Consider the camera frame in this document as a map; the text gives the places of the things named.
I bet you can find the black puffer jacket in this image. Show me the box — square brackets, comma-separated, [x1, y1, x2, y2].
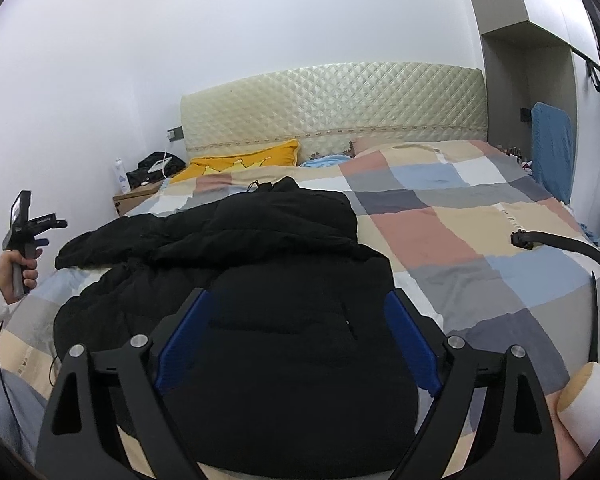
[52, 176, 425, 479]

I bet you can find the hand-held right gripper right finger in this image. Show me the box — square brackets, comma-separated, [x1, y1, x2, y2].
[382, 287, 565, 480]

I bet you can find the black bag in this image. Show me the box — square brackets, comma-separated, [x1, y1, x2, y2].
[126, 152, 187, 188]

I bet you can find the white built-in wardrobe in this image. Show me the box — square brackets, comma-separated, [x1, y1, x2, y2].
[457, 0, 600, 261]

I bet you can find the black belt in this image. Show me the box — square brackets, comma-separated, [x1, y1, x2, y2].
[510, 229, 600, 365]

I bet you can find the yellow pillow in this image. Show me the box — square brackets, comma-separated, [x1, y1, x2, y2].
[170, 139, 301, 185]

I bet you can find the checked pastel blanket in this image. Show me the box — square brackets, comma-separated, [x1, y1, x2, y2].
[0, 139, 600, 480]

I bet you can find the cream quilted headboard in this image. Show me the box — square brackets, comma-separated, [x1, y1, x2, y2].
[180, 61, 489, 162]

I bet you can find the white bottle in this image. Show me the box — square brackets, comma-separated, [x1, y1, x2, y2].
[113, 158, 132, 195]

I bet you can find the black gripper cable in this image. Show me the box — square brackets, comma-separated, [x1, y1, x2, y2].
[0, 296, 26, 461]

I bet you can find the blue hanging towel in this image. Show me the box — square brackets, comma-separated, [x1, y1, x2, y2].
[530, 102, 576, 204]

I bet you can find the row of small bottles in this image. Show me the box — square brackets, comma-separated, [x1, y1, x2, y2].
[497, 144, 533, 167]

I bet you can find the person's left hand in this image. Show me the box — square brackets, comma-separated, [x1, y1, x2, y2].
[0, 247, 44, 306]

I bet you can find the pink pillow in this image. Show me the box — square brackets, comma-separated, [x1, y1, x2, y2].
[350, 136, 406, 158]

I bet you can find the light blue cloth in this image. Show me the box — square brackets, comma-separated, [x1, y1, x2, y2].
[300, 155, 352, 169]

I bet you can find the wooden nightstand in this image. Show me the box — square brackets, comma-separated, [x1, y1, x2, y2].
[112, 184, 167, 218]

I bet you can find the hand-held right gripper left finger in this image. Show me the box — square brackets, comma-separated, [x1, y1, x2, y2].
[34, 287, 216, 480]

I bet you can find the beige and white bolster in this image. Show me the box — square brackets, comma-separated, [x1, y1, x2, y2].
[556, 361, 600, 468]

